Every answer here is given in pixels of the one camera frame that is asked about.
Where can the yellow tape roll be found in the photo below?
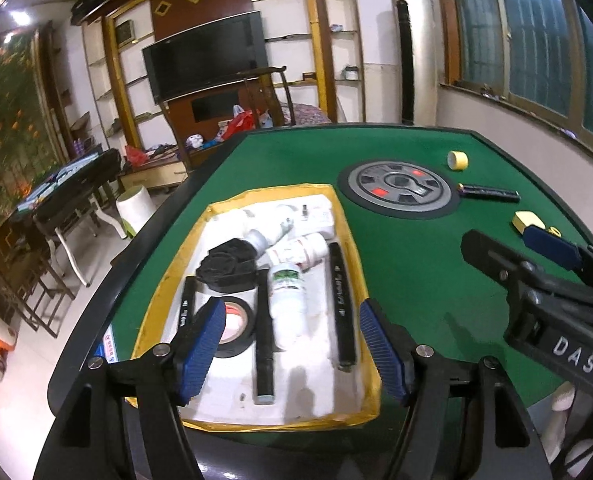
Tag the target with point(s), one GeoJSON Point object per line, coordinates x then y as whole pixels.
{"type": "Point", "coordinates": [456, 160]}

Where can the long thin black pen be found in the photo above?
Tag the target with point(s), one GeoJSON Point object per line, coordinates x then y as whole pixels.
{"type": "Point", "coordinates": [264, 340]}

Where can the wooden wall shelf unit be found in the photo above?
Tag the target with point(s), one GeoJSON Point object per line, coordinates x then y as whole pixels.
{"type": "Point", "coordinates": [311, 35]}

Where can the yellow white block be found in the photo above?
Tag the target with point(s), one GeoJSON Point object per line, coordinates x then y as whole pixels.
{"type": "Point", "coordinates": [526, 221]}

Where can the black flat television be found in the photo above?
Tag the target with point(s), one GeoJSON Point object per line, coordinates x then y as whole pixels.
{"type": "Point", "coordinates": [206, 55]}

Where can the black electrical tape roll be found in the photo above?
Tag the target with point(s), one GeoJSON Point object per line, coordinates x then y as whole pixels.
{"type": "Point", "coordinates": [244, 345]}

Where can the red blue label sticker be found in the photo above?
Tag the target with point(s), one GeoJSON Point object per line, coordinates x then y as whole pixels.
{"type": "Point", "coordinates": [109, 347]}

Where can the person's right hand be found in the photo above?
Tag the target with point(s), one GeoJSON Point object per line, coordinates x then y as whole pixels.
{"type": "Point", "coordinates": [561, 410]}

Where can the black mahjong table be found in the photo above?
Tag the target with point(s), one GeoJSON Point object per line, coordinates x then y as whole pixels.
{"type": "Point", "coordinates": [76, 185]}

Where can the patterned seat cushion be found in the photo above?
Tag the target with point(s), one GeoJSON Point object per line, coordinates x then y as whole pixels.
{"type": "Point", "coordinates": [304, 114]}

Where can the white power adapter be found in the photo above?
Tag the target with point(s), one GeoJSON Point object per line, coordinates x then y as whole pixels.
{"type": "Point", "coordinates": [319, 220]}

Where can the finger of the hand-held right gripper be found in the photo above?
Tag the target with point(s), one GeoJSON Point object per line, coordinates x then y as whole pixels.
{"type": "Point", "coordinates": [491, 252]}
{"type": "Point", "coordinates": [551, 247]}

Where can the white bottle green label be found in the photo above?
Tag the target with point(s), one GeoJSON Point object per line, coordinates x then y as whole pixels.
{"type": "Point", "coordinates": [289, 310]}

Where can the small white pill bottle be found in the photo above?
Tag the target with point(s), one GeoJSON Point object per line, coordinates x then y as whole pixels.
{"type": "Point", "coordinates": [256, 215]}

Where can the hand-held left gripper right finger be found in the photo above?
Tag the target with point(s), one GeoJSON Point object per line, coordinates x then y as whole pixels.
{"type": "Point", "coordinates": [384, 352]}

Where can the red plastic bag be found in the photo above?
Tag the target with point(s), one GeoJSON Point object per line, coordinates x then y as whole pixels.
{"type": "Point", "coordinates": [135, 155]}
{"type": "Point", "coordinates": [239, 125]}

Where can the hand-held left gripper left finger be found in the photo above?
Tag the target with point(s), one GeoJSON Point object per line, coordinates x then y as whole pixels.
{"type": "Point", "coordinates": [201, 352]}

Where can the white bottle red label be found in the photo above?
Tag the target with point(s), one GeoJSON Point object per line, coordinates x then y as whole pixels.
{"type": "Point", "coordinates": [301, 250]}

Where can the dark wooden chair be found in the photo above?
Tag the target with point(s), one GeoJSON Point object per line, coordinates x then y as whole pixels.
{"type": "Point", "coordinates": [287, 95]}

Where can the short black marker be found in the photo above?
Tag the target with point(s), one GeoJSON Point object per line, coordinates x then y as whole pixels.
{"type": "Point", "coordinates": [187, 300]}

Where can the standing air conditioner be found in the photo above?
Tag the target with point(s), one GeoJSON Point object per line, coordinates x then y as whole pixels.
{"type": "Point", "coordinates": [424, 60]}

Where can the small white toy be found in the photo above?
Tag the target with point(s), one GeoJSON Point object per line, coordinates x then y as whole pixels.
{"type": "Point", "coordinates": [194, 140]}

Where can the black pen yellow end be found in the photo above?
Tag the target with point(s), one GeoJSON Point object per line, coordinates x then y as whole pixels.
{"type": "Point", "coordinates": [489, 193]}

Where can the floral wall poster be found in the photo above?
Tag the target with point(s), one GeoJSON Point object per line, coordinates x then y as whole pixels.
{"type": "Point", "coordinates": [6, 135]}

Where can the black lumpy object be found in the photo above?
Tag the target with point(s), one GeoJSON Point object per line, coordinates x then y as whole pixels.
{"type": "Point", "coordinates": [226, 265]}

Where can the white foam tray yellow tape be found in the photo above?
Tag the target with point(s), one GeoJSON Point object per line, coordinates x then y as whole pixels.
{"type": "Point", "coordinates": [306, 400]}

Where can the white waste bin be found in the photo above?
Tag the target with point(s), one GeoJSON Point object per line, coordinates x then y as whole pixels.
{"type": "Point", "coordinates": [136, 205]}

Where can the thick black marker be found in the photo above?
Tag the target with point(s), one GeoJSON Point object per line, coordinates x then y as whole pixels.
{"type": "Point", "coordinates": [341, 305]}

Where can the round grey table control panel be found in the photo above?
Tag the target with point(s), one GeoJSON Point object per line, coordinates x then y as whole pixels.
{"type": "Point", "coordinates": [376, 180]}

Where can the white bottle clear cap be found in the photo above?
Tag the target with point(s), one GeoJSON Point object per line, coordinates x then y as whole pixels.
{"type": "Point", "coordinates": [271, 229]}

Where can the large barred window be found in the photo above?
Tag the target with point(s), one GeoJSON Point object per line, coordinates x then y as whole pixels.
{"type": "Point", "coordinates": [526, 35]}

